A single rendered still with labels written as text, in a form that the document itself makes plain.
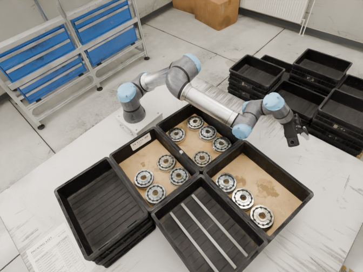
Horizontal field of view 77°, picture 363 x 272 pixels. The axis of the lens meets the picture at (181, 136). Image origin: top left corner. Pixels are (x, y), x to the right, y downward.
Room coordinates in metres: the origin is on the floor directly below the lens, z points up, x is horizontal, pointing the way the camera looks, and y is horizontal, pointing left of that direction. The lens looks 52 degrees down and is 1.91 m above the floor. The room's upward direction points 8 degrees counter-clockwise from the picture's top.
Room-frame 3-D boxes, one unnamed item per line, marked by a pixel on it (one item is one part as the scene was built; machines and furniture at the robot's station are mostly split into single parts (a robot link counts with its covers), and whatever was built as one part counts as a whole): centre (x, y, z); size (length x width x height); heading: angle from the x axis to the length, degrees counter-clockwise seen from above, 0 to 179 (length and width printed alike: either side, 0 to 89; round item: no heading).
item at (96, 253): (0.45, 0.42, 0.92); 0.40 x 0.30 x 0.02; 32
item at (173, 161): (0.65, 0.10, 0.86); 0.10 x 0.10 x 0.01
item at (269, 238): (0.43, -0.30, 0.92); 0.40 x 0.30 x 0.02; 32
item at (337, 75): (1.59, -1.32, 0.37); 0.40 x 0.30 x 0.45; 40
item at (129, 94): (1.10, 0.28, 0.97); 0.13 x 0.12 x 0.14; 140
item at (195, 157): (0.64, -0.09, 0.86); 0.10 x 0.10 x 0.01
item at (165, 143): (0.61, 0.17, 0.87); 0.40 x 0.30 x 0.11; 32
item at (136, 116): (1.09, 0.29, 0.85); 0.15 x 0.15 x 0.10
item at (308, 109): (1.33, -1.01, 0.31); 0.40 x 0.30 x 0.34; 40
